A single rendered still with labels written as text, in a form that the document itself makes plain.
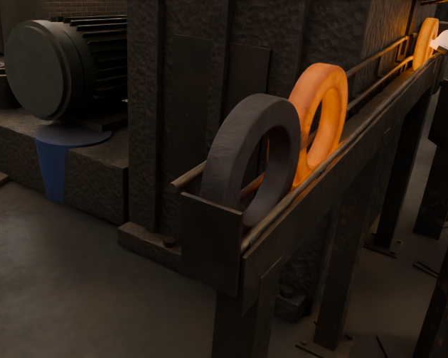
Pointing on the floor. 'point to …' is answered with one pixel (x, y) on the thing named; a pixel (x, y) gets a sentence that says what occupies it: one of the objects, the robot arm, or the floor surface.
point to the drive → (67, 108)
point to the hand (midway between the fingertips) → (427, 42)
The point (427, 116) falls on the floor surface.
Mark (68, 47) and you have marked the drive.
